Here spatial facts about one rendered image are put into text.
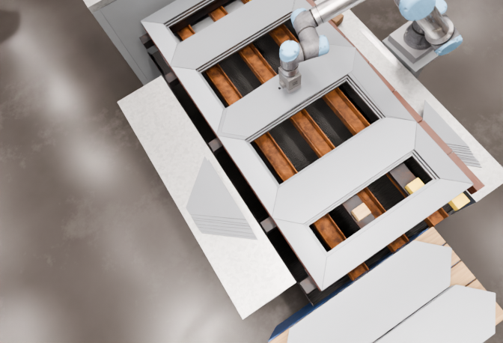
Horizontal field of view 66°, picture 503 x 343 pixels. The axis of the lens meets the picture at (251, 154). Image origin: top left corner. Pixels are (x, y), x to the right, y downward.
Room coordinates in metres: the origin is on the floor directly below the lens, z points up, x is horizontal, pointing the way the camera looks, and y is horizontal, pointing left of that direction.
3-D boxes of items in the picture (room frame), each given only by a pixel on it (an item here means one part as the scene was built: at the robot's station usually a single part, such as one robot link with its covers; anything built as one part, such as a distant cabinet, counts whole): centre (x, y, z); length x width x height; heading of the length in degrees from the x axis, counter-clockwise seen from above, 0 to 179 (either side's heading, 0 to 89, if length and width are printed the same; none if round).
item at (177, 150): (0.57, 0.28, 0.74); 1.20 x 0.26 x 0.03; 17
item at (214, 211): (0.43, 0.23, 0.77); 0.45 x 0.20 x 0.04; 17
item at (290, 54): (0.84, -0.26, 1.11); 0.09 x 0.08 x 0.11; 91
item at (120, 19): (1.66, -0.08, 0.51); 1.30 x 0.04 x 1.01; 107
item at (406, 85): (0.79, -0.78, 0.67); 1.30 x 0.20 x 0.03; 17
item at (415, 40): (0.98, -0.97, 0.78); 0.15 x 0.15 x 0.10
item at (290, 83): (0.84, -0.24, 0.96); 0.10 x 0.09 x 0.16; 104
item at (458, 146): (0.45, -0.86, 0.70); 0.39 x 0.12 x 0.04; 17
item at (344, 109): (0.90, -0.44, 0.70); 1.66 x 0.08 x 0.05; 17
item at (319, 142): (0.84, -0.25, 0.70); 1.66 x 0.08 x 0.05; 17
